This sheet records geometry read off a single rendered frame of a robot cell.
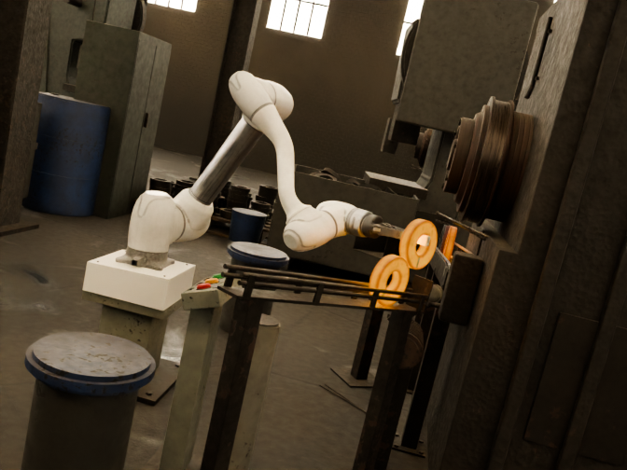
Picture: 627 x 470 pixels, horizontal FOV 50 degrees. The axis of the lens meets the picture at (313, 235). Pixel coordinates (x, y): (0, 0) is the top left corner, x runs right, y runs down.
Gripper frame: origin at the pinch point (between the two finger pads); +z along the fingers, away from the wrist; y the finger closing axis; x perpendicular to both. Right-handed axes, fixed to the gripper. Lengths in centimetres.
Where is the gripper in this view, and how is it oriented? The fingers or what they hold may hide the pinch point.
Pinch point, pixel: (419, 239)
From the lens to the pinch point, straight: 210.5
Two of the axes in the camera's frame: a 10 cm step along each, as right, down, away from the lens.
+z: 7.2, 2.2, -6.6
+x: 1.8, -9.8, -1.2
